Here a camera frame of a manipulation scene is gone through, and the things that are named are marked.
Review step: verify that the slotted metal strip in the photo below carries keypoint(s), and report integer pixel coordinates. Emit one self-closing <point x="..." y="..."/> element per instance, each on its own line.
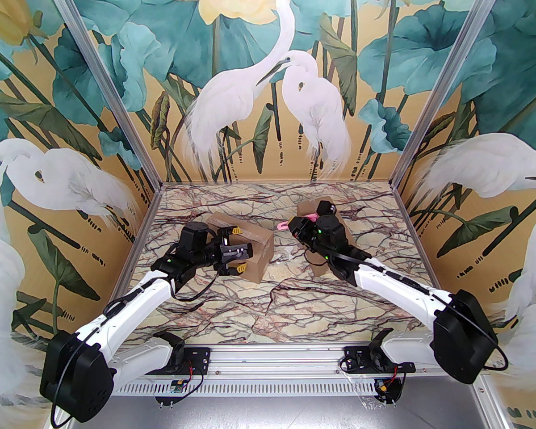
<point x="272" y="388"/>

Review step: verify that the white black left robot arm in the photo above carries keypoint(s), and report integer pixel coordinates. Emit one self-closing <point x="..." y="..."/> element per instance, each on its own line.
<point x="129" y="302"/>

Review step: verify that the long cardboard box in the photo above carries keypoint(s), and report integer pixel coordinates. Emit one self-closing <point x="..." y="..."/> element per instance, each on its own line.
<point x="306" y="208"/>

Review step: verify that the clear tape scrap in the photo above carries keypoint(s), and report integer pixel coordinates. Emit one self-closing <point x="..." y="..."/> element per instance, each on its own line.
<point x="290" y="252"/>

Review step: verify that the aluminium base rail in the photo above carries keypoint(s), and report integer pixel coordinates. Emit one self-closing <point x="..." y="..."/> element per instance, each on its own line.
<point x="272" y="360"/>

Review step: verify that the pink utility knife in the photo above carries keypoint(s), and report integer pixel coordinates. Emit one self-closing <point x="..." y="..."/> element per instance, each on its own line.
<point x="283" y="226"/>

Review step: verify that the small cardboard box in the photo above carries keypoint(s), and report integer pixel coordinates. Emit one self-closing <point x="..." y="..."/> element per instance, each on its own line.
<point x="261" y="248"/>

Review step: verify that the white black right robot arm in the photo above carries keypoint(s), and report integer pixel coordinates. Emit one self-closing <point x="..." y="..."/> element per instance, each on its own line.
<point x="406" y="288"/>

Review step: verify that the grey metal panel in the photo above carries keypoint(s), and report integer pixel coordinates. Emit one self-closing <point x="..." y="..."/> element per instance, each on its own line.
<point x="272" y="414"/>

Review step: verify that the clear plastic strip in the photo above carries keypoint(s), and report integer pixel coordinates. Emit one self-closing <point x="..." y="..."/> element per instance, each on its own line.
<point x="355" y="387"/>

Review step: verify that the aluminium corner post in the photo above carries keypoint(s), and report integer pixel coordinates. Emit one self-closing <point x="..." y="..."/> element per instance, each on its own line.
<point x="451" y="83"/>
<point x="102" y="83"/>

